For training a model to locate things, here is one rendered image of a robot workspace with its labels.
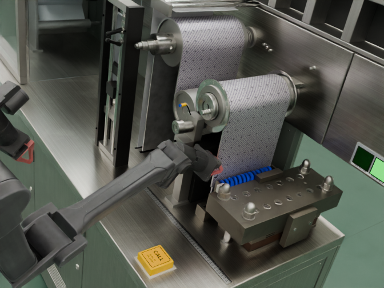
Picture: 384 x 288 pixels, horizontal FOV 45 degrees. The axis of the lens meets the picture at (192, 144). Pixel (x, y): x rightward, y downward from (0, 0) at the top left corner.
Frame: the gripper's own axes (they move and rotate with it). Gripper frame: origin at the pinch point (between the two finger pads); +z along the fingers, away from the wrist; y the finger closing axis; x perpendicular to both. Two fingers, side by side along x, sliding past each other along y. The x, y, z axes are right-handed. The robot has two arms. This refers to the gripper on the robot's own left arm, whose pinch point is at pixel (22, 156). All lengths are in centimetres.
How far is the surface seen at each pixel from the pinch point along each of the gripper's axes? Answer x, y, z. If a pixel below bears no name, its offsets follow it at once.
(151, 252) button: 1.0, -42.4, 13.5
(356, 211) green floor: -131, -70, 195
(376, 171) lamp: -50, -82, 13
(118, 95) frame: -34.1, -4.2, 7.7
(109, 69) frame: -38.9, 1.8, 3.4
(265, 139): -46, -50, 15
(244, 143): -39, -47, 11
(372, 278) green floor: -84, -96, 168
